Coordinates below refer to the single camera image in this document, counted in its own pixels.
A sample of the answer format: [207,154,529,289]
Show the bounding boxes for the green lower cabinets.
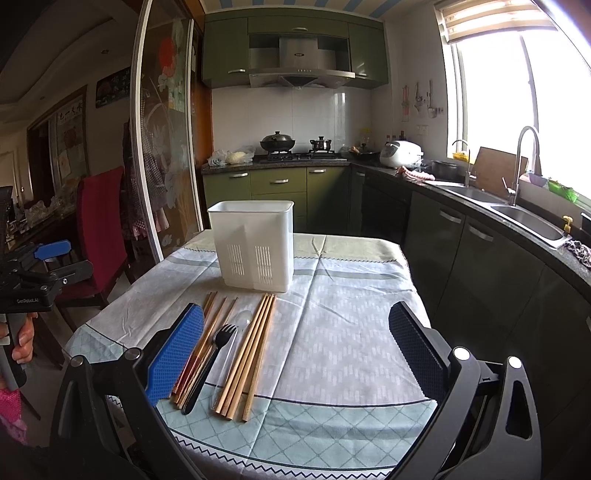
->
[204,166,351,235]

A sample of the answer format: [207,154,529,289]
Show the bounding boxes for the glass sliding door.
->
[129,0,204,263]

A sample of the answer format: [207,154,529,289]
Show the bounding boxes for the steel range hood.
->
[247,35,356,89]

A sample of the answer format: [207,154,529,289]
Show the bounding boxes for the black plastic fork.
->
[181,324,238,415]

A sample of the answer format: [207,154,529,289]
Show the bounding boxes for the window blind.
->
[434,0,556,43]

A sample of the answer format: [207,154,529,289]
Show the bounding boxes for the black wok with lid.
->
[259,131,296,153]

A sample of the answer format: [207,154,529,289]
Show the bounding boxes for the red chair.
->
[56,167,130,330]

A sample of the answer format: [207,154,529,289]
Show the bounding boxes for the person's left hand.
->
[12,313,38,364]

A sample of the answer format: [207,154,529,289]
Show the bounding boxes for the black cooking pot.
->
[431,160,465,183]

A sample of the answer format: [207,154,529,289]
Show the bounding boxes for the wooden cutting board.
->
[473,147,517,203]

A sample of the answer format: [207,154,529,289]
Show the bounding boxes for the tall kitchen faucet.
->
[502,125,540,206]

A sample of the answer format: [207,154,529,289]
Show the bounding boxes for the black frying pan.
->
[349,146,380,162]

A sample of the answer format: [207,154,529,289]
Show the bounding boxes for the small steel pot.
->
[310,136,332,153]

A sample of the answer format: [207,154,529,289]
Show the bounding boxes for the hanging kitchen utensils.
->
[401,80,444,122]

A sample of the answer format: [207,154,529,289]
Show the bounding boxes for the green upper cabinets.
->
[202,7,389,89]

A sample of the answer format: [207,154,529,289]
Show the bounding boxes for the stainless steel double sink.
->
[427,181,569,249]

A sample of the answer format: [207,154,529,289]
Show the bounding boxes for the white rice cooker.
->
[379,140,424,169]

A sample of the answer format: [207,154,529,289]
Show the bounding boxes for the dark counter cabinets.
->
[353,165,590,418]

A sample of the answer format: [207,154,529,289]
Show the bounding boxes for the green item on sill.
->
[547,179,579,203]

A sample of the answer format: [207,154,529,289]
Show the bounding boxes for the pink sleeve forearm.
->
[0,388,27,445]

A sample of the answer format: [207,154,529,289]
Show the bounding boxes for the light bamboo chopstick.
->
[214,294,274,419]
[221,294,273,419]
[242,294,276,422]
[214,294,273,418]

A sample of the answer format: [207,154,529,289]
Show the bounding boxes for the green cabinets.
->
[204,166,351,235]
[202,7,389,89]

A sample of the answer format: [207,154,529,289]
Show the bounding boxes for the gas stove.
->
[253,151,346,163]

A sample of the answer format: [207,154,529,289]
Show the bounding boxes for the plastic bag with food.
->
[207,146,256,167]

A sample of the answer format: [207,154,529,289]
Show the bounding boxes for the red white dish cloth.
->
[396,166,436,183]

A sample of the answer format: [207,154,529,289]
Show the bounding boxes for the small sink faucet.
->
[452,139,472,187]

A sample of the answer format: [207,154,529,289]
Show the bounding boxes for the white plastic utensil holder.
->
[208,200,294,293]

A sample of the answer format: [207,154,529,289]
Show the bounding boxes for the patterned rag on counter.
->
[565,239,591,269]

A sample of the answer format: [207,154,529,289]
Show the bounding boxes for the dark wooden chopstick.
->
[173,291,228,408]
[171,291,217,401]
[173,297,217,406]
[177,297,240,410]

